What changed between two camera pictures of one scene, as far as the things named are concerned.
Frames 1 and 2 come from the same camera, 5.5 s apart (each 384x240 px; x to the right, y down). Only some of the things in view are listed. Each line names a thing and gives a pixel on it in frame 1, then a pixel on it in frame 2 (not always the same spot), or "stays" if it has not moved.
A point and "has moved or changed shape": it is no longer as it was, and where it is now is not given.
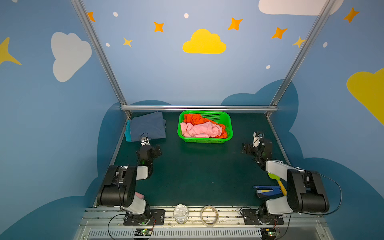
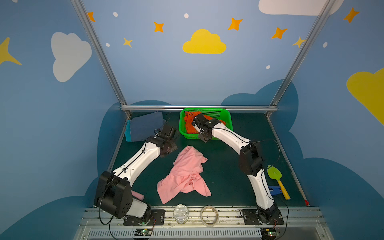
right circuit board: [268, 233] stays
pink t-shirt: [207, 130] has moved or changed shape
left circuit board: [143, 232] stays
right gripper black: [250, 148] to [204, 135]
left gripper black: [145, 149] to [171, 145]
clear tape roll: [208, 225] stays
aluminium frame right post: [324, 11] stays
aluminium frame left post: [85, 19] stays
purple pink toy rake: [139, 195] stays
